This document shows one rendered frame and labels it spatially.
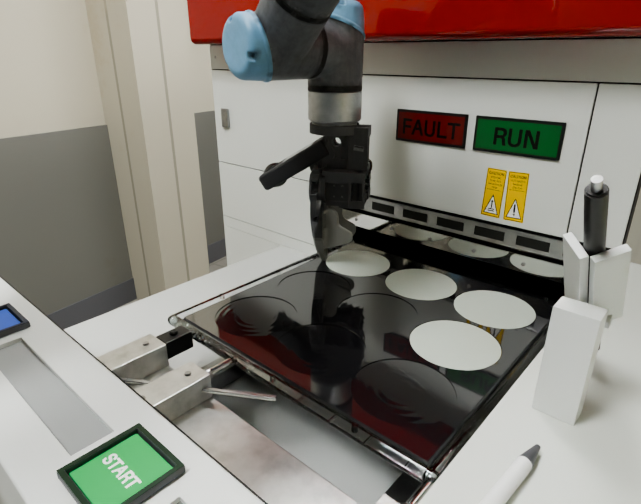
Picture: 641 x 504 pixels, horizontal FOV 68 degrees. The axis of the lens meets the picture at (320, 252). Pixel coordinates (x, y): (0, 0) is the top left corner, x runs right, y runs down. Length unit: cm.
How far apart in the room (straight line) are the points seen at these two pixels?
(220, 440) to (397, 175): 51
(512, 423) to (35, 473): 32
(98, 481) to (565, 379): 31
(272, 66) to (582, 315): 41
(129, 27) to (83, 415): 196
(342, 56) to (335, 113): 7
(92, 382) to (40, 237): 195
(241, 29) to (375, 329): 37
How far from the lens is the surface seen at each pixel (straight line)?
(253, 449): 46
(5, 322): 56
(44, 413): 43
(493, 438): 36
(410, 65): 78
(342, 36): 66
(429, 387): 50
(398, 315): 61
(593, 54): 68
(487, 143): 72
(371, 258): 77
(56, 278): 245
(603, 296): 37
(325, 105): 66
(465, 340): 58
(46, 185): 234
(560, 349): 37
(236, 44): 60
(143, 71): 228
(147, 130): 228
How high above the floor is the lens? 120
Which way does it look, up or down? 23 degrees down
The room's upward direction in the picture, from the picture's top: straight up
